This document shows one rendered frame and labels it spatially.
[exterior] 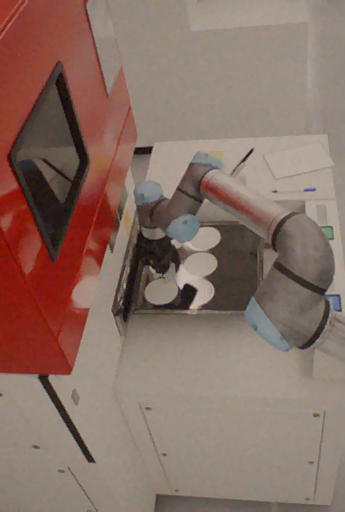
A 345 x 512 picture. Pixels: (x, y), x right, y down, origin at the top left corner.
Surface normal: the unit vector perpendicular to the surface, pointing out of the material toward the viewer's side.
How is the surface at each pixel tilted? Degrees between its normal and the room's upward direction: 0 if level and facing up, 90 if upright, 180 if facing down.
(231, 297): 0
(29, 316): 90
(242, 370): 0
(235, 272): 0
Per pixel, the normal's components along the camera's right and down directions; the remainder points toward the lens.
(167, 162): -0.14, -0.68
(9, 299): -0.11, 0.73
